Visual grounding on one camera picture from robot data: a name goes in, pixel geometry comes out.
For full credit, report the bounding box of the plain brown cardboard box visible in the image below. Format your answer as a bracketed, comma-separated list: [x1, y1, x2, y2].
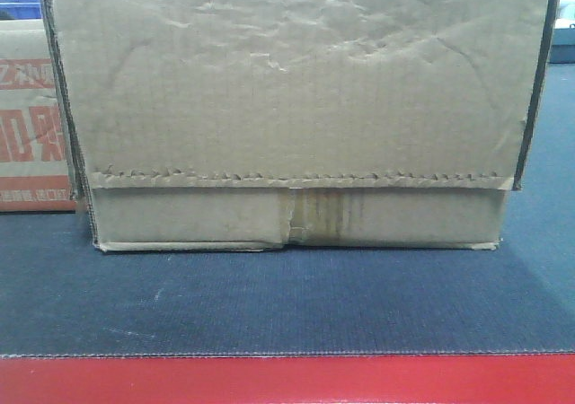
[40, 0, 558, 251]

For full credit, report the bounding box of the cardboard box with red print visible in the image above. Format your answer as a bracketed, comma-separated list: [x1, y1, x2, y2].
[1, 19, 75, 212]

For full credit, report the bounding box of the dark blue ribbed mat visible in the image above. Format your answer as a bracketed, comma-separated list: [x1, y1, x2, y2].
[1, 64, 574, 357]

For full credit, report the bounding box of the red table edge strip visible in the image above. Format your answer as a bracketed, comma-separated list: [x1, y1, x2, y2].
[1, 355, 574, 403]

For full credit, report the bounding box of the grey box far right background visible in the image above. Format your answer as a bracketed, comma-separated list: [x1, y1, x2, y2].
[549, 18, 574, 64]

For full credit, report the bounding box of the blue bin far left background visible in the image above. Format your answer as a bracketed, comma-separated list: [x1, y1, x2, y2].
[1, 0, 42, 20]

